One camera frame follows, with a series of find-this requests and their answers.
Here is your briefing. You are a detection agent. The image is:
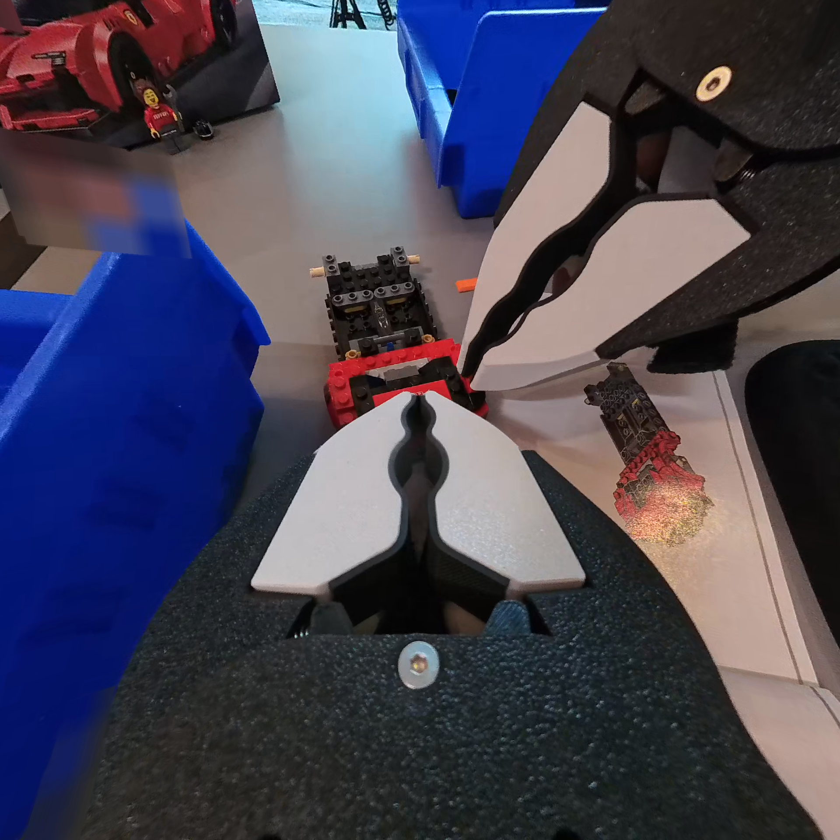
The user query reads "lego set box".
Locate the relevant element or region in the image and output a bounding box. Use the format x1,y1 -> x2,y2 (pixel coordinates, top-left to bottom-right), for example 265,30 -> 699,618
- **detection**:
0,0 -> 282,148

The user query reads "lego instruction booklet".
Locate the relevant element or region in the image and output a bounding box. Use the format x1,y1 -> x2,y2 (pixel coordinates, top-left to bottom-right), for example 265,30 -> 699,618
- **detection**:
482,354 -> 840,840

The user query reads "blue plastic bin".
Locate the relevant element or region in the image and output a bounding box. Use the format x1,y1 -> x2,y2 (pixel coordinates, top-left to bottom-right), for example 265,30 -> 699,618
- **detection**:
0,220 -> 271,840
397,0 -> 608,221

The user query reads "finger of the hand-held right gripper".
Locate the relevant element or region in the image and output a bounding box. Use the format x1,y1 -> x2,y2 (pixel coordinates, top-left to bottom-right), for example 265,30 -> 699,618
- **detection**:
456,100 -> 647,378
469,192 -> 753,392

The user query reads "black rounded object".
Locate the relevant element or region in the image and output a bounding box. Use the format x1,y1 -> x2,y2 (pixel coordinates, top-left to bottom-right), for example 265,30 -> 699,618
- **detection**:
745,340 -> 840,690

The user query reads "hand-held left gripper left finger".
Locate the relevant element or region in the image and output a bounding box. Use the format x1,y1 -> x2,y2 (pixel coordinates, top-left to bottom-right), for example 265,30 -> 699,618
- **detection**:
250,394 -> 424,601

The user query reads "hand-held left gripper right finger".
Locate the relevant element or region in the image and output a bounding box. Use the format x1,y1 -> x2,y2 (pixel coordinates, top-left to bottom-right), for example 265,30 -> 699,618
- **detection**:
421,392 -> 588,599

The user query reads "red and black lego car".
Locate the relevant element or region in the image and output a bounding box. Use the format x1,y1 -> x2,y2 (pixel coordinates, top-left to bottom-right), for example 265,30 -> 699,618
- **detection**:
308,246 -> 490,431

